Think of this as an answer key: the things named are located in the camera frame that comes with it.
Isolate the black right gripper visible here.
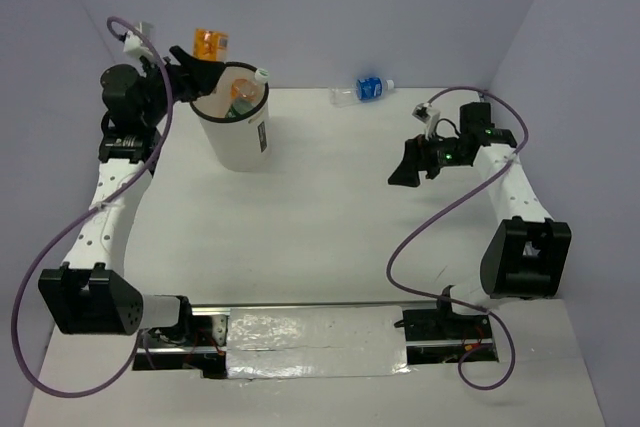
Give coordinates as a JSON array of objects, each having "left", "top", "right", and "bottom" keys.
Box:
[{"left": 388, "top": 126, "right": 470, "bottom": 187}]

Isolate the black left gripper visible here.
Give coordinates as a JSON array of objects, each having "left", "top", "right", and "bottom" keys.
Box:
[{"left": 140, "top": 46, "right": 226, "bottom": 127}]

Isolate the small orange juice bottle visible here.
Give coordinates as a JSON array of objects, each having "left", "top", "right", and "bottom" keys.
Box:
[{"left": 193, "top": 28, "right": 229, "bottom": 62}]

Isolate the tall orange label clear bottle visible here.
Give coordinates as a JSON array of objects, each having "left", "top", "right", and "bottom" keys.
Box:
[{"left": 226, "top": 69, "right": 270, "bottom": 118}]

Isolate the Pocari Sweat blue label bottle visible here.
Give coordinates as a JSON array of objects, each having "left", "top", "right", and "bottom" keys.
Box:
[{"left": 329, "top": 76, "right": 395, "bottom": 107}]

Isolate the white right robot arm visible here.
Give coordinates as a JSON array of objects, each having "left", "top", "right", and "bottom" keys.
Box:
[{"left": 388, "top": 102, "right": 572, "bottom": 338}]

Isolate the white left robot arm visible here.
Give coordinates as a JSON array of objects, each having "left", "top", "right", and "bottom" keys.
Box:
[{"left": 38, "top": 46, "right": 226, "bottom": 346}]

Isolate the white bin with black rim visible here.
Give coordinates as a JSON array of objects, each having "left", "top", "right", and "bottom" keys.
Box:
[{"left": 190, "top": 62, "right": 271, "bottom": 172}]

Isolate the silver foil tape strip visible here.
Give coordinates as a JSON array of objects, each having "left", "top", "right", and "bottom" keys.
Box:
[{"left": 226, "top": 305, "right": 409, "bottom": 380}]

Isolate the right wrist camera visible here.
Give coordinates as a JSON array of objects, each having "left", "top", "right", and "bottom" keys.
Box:
[{"left": 412, "top": 103, "right": 441, "bottom": 139}]

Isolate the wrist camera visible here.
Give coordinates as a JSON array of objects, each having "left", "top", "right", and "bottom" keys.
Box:
[
  {"left": 123, "top": 21, "right": 154, "bottom": 61},
  {"left": 412, "top": 103, "right": 441, "bottom": 139}
]

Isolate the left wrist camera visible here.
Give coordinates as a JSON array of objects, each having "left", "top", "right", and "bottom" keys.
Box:
[{"left": 123, "top": 21, "right": 154, "bottom": 61}]

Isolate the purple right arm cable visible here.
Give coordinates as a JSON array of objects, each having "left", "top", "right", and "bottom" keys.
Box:
[{"left": 386, "top": 85, "right": 530, "bottom": 391}]

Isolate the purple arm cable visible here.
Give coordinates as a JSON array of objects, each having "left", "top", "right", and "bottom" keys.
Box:
[
  {"left": 10, "top": 16, "right": 177, "bottom": 399},
  {"left": 386, "top": 85, "right": 530, "bottom": 391}
]

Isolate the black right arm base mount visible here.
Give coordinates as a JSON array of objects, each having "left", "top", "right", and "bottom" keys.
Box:
[{"left": 394, "top": 301, "right": 498, "bottom": 366}]

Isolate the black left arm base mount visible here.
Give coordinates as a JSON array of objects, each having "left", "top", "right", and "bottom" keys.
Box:
[{"left": 132, "top": 300, "right": 230, "bottom": 380}]

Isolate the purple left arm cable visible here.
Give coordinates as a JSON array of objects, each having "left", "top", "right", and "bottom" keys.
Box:
[{"left": 10, "top": 16, "right": 177, "bottom": 399}]

